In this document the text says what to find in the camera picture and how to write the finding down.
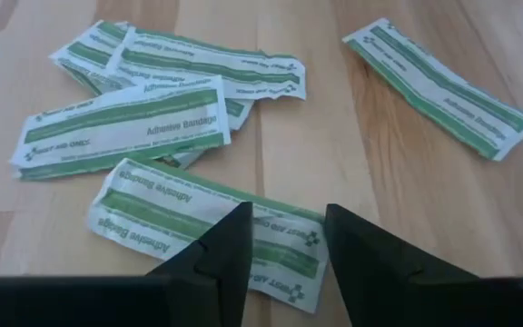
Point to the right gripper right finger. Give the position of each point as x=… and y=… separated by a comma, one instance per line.
x=366, y=268

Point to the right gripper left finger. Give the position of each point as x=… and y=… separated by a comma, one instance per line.
x=229, y=254

